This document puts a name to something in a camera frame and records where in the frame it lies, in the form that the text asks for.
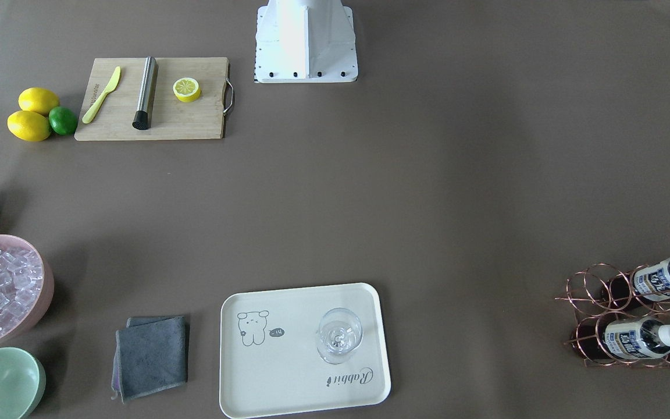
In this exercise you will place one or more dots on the tea bottle front middle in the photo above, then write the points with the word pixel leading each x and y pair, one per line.
pixel 645 338

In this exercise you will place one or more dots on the tea bottle rear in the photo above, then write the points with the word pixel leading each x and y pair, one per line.
pixel 644 288

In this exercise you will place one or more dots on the whole yellow lemon upper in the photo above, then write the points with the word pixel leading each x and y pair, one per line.
pixel 39 100

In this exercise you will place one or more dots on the whole yellow lemon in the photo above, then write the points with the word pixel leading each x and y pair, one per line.
pixel 29 126
pixel 39 100

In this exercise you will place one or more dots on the cream rabbit tray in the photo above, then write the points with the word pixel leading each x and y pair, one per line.
pixel 269 364

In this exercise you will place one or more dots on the bamboo cutting board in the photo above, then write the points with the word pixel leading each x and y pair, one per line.
pixel 171 119

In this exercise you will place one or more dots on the mint green bowl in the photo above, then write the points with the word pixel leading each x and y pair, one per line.
pixel 22 382

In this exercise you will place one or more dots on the clear wine glass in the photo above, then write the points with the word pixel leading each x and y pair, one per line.
pixel 339 334

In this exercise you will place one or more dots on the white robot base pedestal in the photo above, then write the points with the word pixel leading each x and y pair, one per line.
pixel 305 42

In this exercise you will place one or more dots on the half lemon slice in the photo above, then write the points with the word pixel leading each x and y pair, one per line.
pixel 186 89

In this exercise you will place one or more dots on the copper wire bottle basket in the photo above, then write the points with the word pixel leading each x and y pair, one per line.
pixel 582 293

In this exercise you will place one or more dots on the pink bowl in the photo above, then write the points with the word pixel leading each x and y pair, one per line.
pixel 45 296

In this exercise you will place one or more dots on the yellow plastic knife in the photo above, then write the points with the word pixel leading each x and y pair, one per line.
pixel 110 87

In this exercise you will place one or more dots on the steel muddler black tip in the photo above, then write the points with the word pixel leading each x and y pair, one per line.
pixel 143 114

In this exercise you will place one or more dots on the grey folded cloth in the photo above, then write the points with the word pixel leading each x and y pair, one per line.
pixel 151 355

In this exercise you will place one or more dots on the whole yellow lemon lower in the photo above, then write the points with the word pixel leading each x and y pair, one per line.
pixel 29 126

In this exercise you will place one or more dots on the green lime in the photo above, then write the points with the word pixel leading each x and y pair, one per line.
pixel 63 121

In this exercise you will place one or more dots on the tea bottle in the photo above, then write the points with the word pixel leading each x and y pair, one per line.
pixel 645 338
pixel 644 288

